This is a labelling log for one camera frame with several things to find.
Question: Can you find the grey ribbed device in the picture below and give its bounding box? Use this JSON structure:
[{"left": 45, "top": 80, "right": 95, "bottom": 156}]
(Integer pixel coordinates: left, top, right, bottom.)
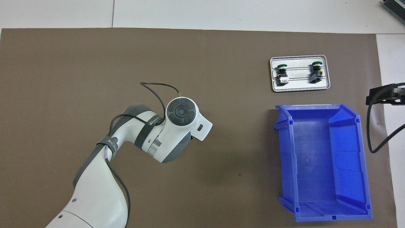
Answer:
[{"left": 381, "top": 0, "right": 405, "bottom": 20}]

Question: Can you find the brown table mat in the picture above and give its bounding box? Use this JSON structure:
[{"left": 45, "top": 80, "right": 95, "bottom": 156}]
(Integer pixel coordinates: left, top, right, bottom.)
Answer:
[{"left": 0, "top": 28, "right": 398, "bottom": 228}]

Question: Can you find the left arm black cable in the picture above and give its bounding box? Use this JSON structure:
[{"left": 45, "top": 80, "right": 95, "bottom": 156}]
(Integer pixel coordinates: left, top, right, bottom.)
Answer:
[{"left": 106, "top": 82, "right": 181, "bottom": 228}]

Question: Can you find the grey metal tray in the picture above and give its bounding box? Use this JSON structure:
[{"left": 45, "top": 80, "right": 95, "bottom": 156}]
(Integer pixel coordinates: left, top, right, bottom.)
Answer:
[{"left": 270, "top": 55, "right": 331, "bottom": 93}]

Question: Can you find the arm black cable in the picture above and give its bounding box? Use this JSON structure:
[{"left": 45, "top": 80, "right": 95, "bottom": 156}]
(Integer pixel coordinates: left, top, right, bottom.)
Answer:
[
  {"left": 366, "top": 83, "right": 405, "bottom": 154},
  {"left": 106, "top": 82, "right": 181, "bottom": 228}
]

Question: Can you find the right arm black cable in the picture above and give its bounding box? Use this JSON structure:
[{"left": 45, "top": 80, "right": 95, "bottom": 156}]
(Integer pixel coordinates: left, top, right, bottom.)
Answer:
[{"left": 366, "top": 83, "right": 405, "bottom": 154}]

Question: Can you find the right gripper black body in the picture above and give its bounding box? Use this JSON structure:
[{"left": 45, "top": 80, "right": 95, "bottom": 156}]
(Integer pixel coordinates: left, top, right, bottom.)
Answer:
[{"left": 394, "top": 84, "right": 405, "bottom": 106}]

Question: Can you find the blue plastic storage bin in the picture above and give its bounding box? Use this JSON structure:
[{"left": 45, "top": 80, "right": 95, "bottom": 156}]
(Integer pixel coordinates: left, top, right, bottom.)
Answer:
[{"left": 273, "top": 104, "right": 373, "bottom": 222}]

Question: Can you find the green push button switch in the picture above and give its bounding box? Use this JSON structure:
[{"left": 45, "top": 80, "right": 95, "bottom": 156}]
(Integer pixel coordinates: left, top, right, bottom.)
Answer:
[
  {"left": 309, "top": 61, "right": 324, "bottom": 84},
  {"left": 276, "top": 64, "right": 289, "bottom": 86}
]

